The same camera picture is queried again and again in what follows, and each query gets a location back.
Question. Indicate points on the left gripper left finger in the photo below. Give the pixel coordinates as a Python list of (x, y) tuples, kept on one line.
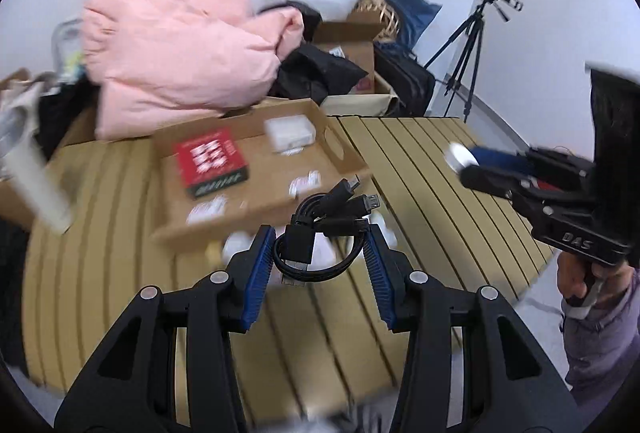
[(166, 363)]

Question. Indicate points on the cardboard tray box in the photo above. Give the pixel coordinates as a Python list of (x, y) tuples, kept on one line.
[(255, 172)]

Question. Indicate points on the pink puffy duvet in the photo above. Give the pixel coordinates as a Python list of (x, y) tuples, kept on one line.
[(159, 62)]

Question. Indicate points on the blue cloth bag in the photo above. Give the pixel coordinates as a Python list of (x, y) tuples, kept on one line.
[(414, 16)]

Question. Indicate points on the beige fabric cushion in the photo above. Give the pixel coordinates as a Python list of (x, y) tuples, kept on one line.
[(359, 105)]

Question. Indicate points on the white round compact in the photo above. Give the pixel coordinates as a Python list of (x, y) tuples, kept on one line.
[(458, 157)]

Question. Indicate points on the red box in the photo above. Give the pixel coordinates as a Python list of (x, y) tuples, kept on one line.
[(210, 162)]

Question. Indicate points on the purple sweater sleeve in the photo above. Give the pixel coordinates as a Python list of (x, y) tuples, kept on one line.
[(601, 349)]

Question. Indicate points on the black suitcase bag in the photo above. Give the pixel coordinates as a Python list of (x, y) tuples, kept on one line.
[(413, 84)]

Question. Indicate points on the person's right hand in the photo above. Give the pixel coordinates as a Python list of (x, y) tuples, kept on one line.
[(572, 280)]

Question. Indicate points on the black camera tripod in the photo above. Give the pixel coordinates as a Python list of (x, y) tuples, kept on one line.
[(473, 28)]

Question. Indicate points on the translucent cotton swab box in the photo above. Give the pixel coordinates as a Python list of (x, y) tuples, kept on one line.
[(290, 133)]

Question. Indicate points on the beige clothes pile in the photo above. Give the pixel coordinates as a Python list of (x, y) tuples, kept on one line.
[(20, 91)]

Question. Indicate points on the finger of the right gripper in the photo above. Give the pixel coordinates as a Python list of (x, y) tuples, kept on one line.
[(504, 183), (514, 163)]

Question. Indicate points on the large cardboard box left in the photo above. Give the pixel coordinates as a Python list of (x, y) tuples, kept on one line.
[(68, 118)]

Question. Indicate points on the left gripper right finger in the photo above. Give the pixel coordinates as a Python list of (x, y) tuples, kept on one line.
[(472, 365)]

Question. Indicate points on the wooden slat folding table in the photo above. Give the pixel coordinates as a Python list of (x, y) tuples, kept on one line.
[(355, 266)]

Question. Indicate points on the black jacket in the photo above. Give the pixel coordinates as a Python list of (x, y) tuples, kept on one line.
[(310, 72)]

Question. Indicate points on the white thermos bottle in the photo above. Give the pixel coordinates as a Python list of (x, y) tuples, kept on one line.
[(28, 174)]

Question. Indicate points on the cardboard box rear right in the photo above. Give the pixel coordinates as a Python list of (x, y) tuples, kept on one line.
[(355, 37)]

